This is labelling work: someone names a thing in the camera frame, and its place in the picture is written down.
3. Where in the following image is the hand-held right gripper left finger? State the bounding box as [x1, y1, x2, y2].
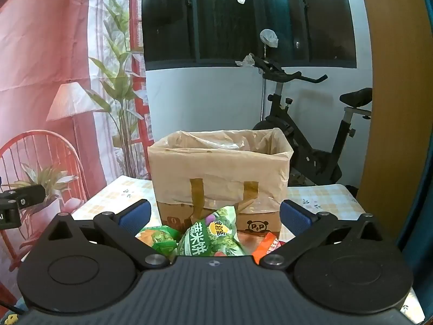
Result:
[48, 199, 170, 271]

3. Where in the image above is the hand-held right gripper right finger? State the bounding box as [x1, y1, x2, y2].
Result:
[259, 199, 383, 272]

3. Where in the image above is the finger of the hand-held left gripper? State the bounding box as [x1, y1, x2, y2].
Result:
[0, 184, 47, 209]

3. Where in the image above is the brown cardboard box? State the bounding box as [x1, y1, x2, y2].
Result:
[148, 128, 293, 237]

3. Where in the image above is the green orange snack packet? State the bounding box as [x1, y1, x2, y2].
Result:
[135, 226, 181, 254]

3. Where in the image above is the red snack packet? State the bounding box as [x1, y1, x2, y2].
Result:
[252, 232, 285, 265]

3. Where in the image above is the green rice cake snack packet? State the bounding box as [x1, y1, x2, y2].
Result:
[176, 206, 249, 257]

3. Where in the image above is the yellow checked tablecloth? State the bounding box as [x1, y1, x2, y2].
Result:
[71, 175, 427, 324]

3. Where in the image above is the black exercise bike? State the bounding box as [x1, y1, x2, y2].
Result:
[250, 54, 373, 187]

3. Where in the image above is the metal pole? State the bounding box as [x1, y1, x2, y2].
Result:
[260, 45, 270, 123]

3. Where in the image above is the wooden door panel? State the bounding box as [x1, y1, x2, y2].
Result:
[357, 0, 433, 242]

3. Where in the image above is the crumpled white tissue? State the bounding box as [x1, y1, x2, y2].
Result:
[235, 53, 256, 69]

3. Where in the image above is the white plastic bag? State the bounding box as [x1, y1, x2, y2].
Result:
[259, 29, 279, 48]

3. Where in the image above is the dark framed window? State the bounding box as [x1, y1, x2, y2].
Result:
[142, 0, 358, 70]

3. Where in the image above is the pink printed wall backdrop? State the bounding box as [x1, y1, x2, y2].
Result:
[0, 0, 153, 312]

